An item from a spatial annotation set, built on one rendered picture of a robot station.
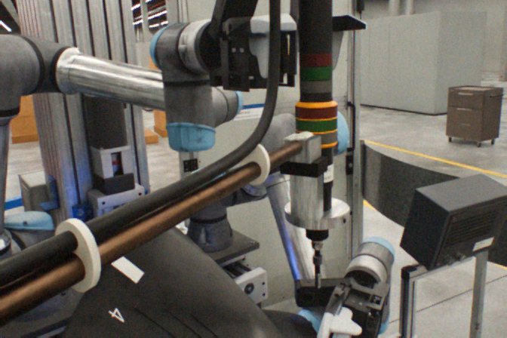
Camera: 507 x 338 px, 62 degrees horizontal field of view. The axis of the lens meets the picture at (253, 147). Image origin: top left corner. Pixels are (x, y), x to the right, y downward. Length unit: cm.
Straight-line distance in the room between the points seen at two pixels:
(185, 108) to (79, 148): 66
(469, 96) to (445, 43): 318
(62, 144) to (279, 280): 191
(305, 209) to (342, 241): 259
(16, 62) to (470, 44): 1051
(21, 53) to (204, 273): 56
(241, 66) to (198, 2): 182
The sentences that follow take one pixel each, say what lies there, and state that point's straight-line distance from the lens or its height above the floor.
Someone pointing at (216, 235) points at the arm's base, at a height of 109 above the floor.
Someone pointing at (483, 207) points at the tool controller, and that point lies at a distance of 122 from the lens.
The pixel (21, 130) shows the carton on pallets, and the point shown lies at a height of 22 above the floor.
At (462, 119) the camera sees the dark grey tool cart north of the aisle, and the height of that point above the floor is 41.
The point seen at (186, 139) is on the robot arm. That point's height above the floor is 149.
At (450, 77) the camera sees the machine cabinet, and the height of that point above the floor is 84.
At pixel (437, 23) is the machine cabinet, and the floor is 202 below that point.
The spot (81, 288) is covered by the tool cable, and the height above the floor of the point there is 152.
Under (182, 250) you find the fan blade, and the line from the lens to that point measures 50.
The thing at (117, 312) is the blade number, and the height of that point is 140.
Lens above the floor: 162
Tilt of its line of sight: 13 degrees down
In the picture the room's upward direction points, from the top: 2 degrees counter-clockwise
